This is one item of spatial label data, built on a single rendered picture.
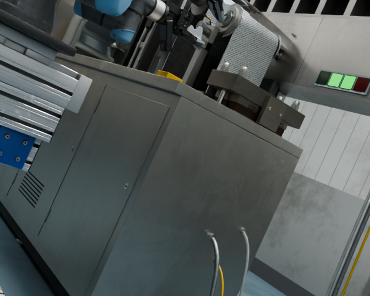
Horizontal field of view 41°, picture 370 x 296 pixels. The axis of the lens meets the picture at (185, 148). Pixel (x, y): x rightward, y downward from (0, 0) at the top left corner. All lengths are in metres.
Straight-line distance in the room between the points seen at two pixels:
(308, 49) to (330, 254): 2.06
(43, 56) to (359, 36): 1.26
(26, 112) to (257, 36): 1.16
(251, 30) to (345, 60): 0.38
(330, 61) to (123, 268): 1.11
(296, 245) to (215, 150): 2.43
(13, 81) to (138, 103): 0.70
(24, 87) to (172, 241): 0.82
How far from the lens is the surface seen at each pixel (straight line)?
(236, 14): 2.03
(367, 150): 3.97
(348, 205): 3.90
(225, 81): 1.83
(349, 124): 4.13
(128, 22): 1.73
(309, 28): 2.23
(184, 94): 1.60
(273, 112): 1.91
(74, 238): 1.85
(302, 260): 4.01
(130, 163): 1.68
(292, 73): 2.16
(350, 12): 2.15
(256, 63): 2.11
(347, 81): 1.97
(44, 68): 1.19
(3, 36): 1.16
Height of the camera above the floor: 0.72
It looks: level
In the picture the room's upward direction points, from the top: 24 degrees clockwise
